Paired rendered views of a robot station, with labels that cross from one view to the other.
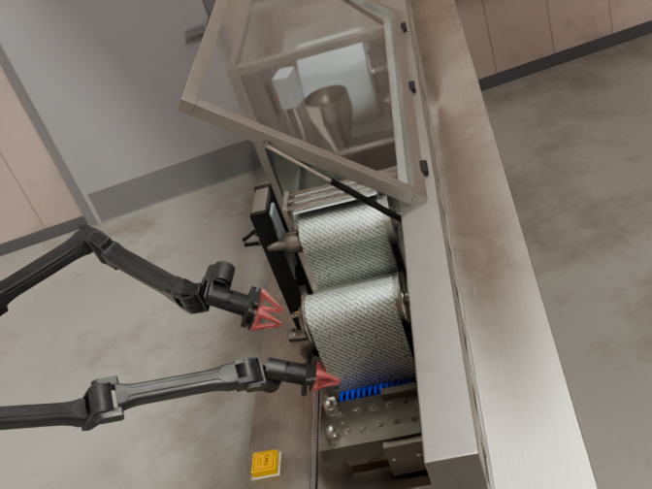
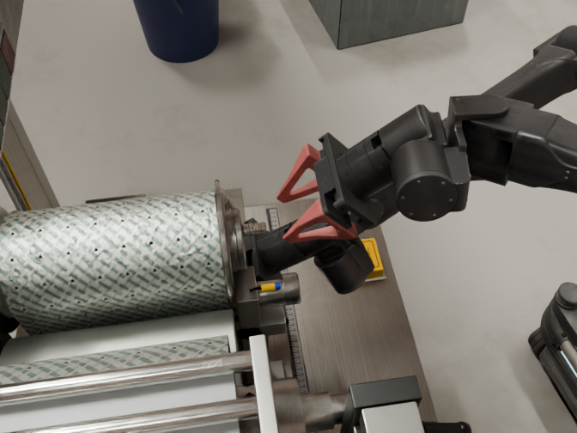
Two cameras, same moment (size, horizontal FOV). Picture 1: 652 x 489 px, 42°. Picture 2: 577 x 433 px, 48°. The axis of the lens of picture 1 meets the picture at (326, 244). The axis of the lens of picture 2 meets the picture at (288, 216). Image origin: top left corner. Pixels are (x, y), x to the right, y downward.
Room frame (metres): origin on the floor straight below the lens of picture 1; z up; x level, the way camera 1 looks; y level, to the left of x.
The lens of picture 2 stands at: (2.24, 0.02, 1.88)
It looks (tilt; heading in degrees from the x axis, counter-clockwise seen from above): 53 degrees down; 159
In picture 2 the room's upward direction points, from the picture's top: straight up
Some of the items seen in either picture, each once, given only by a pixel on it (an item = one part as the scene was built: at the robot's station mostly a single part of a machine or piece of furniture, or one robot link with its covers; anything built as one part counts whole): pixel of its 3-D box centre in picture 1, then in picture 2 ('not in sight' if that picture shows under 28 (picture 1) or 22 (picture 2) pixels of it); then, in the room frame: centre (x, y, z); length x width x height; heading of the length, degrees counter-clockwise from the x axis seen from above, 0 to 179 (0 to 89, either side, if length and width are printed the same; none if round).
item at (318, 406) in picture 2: (277, 245); (335, 409); (2.07, 0.13, 1.34); 0.06 x 0.03 x 0.03; 77
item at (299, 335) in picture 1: (318, 365); (264, 337); (1.85, 0.14, 1.05); 0.06 x 0.05 x 0.31; 77
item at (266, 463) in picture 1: (265, 463); (359, 259); (1.70, 0.37, 0.91); 0.07 x 0.07 x 0.02; 77
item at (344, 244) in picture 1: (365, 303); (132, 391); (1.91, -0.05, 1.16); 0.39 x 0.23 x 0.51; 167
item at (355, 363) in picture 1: (369, 364); not in sight; (1.72, 0.00, 1.10); 0.23 x 0.01 x 0.18; 77
